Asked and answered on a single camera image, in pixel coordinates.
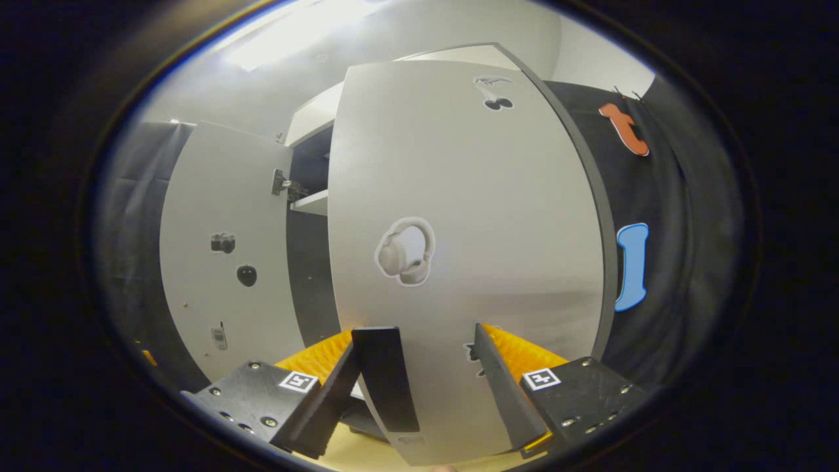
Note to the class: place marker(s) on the ceiling light panel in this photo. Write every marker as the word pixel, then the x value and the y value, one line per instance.
pixel 295 33

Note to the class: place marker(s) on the white cabinet door headphone sticker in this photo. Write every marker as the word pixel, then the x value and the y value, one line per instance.
pixel 459 164

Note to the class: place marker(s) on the white cabinet shelf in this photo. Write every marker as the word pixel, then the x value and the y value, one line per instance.
pixel 314 203

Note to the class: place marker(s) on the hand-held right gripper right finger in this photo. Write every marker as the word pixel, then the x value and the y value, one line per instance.
pixel 505 400

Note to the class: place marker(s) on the black backdrop cloth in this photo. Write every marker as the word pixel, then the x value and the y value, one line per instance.
pixel 131 229
pixel 688 229

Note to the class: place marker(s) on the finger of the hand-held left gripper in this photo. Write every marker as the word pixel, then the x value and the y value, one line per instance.
pixel 149 358

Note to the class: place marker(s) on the white cabinet door camera sticker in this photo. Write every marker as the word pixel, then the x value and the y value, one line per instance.
pixel 223 196

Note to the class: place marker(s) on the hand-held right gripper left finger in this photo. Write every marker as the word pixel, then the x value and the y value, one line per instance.
pixel 328 406

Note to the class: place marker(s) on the white and dark cabinet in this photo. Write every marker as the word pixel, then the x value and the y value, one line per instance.
pixel 311 275

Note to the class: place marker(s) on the metal door hinge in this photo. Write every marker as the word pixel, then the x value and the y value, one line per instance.
pixel 280 182

